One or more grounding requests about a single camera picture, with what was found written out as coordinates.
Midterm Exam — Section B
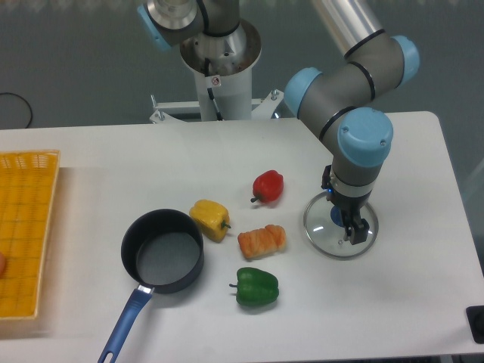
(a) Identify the red toy bell pepper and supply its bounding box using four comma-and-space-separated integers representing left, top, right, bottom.
250, 170, 284, 203

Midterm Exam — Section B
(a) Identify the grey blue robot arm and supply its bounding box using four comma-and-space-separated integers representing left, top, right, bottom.
138, 1, 420, 245

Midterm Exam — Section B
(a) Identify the dark pot blue handle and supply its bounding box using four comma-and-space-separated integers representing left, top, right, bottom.
98, 209, 204, 362

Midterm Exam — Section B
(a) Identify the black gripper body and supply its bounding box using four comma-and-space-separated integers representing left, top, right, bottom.
321, 165, 370, 231

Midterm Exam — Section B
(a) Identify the green toy bell pepper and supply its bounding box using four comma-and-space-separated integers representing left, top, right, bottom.
230, 267, 279, 307

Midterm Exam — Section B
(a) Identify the yellow plastic basket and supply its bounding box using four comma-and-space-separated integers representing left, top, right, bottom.
1, 150, 61, 321

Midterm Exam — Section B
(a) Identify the orange toy bread loaf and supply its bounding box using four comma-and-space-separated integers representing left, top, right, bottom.
237, 225, 287, 259

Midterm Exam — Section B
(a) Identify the black cable loop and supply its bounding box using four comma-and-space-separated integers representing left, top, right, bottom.
0, 92, 33, 129

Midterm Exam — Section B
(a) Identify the glass lid blue knob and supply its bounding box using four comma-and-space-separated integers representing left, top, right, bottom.
303, 191, 379, 260

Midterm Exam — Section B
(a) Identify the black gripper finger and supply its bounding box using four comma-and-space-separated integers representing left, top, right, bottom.
347, 219, 368, 245

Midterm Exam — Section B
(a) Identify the black table corner device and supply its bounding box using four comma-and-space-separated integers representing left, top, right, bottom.
466, 306, 484, 344

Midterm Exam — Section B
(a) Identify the yellow toy bell pepper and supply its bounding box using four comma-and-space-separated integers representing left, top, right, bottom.
189, 199, 231, 243

